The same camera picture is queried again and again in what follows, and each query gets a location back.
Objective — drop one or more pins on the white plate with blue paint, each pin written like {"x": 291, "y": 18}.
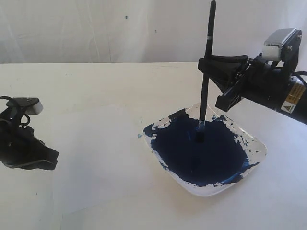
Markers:
{"x": 226, "y": 156}

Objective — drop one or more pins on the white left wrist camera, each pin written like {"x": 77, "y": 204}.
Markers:
{"x": 32, "y": 104}

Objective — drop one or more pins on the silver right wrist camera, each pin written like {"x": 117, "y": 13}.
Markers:
{"x": 282, "y": 45}

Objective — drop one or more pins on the black paintbrush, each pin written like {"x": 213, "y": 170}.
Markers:
{"x": 200, "y": 133}

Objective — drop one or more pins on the white sheet of paper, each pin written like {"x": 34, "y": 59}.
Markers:
{"x": 102, "y": 156}

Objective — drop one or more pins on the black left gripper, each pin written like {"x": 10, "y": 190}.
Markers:
{"x": 20, "y": 149}

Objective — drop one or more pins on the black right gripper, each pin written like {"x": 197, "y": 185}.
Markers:
{"x": 281, "y": 89}

